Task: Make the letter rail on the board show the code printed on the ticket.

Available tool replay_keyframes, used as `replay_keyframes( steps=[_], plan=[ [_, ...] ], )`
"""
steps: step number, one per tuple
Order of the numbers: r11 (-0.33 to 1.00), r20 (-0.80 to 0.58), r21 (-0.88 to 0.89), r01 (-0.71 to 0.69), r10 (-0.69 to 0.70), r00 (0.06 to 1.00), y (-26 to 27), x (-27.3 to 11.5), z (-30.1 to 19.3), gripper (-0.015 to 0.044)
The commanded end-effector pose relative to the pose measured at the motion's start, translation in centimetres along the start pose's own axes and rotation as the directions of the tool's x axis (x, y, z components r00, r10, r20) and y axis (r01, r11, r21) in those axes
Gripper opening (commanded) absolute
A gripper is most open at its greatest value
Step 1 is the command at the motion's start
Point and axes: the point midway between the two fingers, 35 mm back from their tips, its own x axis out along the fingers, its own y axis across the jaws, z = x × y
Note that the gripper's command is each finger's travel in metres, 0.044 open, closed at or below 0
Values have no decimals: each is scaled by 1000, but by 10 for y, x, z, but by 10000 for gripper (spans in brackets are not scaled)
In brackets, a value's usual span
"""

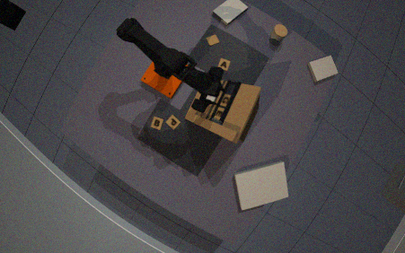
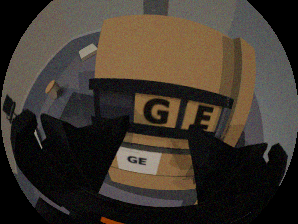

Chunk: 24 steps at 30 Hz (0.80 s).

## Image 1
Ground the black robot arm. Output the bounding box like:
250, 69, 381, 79
116, 18, 222, 97

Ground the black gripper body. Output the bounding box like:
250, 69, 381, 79
191, 66, 224, 113

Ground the white paper label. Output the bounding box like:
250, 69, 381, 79
206, 95, 216, 101

